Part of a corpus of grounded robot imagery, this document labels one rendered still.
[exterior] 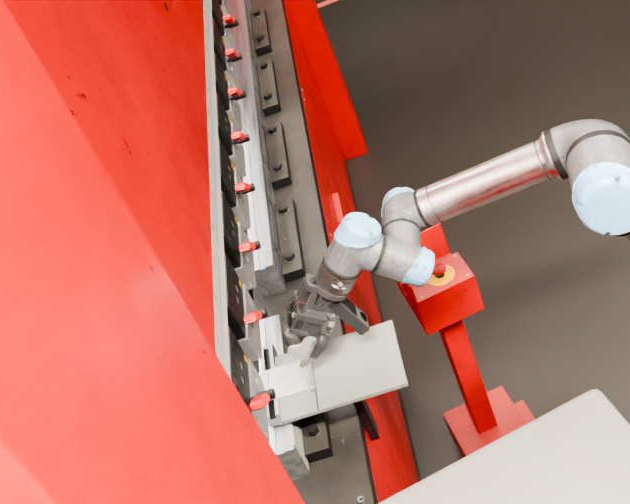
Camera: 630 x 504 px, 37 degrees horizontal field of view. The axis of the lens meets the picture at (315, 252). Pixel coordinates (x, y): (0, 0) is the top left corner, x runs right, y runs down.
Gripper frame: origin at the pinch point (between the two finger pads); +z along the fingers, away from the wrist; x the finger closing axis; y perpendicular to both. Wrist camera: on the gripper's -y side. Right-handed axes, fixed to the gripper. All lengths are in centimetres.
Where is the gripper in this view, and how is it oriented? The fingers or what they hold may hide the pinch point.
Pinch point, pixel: (305, 357)
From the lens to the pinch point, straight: 193.9
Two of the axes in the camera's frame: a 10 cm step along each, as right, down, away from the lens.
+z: -3.6, 7.5, 5.6
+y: -9.3, -2.2, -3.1
